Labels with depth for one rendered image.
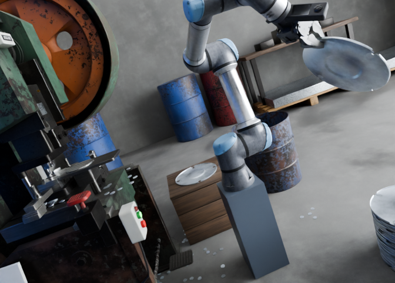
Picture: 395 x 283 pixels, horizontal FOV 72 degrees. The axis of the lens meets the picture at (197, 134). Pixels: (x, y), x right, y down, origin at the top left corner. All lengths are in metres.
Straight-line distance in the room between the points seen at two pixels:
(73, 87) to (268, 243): 1.27
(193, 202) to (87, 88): 0.87
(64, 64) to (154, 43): 2.97
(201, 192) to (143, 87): 3.08
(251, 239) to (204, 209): 0.46
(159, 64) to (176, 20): 0.70
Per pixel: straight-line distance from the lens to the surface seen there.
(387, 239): 1.34
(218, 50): 1.24
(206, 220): 1.75
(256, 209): 1.28
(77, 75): 1.62
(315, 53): 1.09
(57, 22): 1.66
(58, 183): 1.29
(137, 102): 4.55
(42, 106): 1.33
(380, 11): 5.61
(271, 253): 1.43
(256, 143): 1.22
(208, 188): 1.66
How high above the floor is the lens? 1.03
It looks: 14 degrees down
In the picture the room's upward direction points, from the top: 20 degrees counter-clockwise
